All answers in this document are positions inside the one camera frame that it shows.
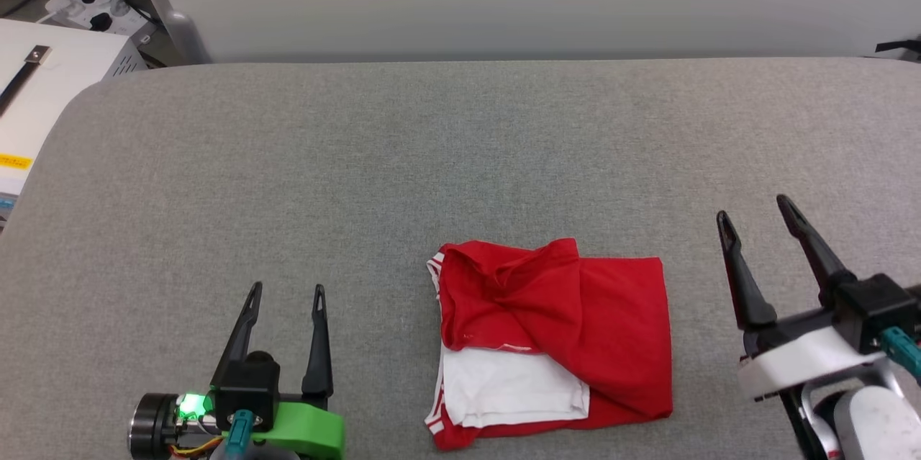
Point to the white equipment box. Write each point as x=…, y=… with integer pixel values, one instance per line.
x=72, y=78

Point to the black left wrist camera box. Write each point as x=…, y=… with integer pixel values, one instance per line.
x=248, y=388

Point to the red and white jersey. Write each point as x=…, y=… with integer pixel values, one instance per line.
x=611, y=330

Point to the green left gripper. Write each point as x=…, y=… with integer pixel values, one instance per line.
x=313, y=431

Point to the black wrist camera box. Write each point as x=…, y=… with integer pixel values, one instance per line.
x=248, y=388
x=874, y=309

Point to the white power strip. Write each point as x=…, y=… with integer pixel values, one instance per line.
x=72, y=10

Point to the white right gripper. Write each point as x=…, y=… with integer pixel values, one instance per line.
x=799, y=359

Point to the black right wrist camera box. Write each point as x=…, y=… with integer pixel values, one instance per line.
x=874, y=309

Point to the grey partition foot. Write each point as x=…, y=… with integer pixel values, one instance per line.
x=185, y=39

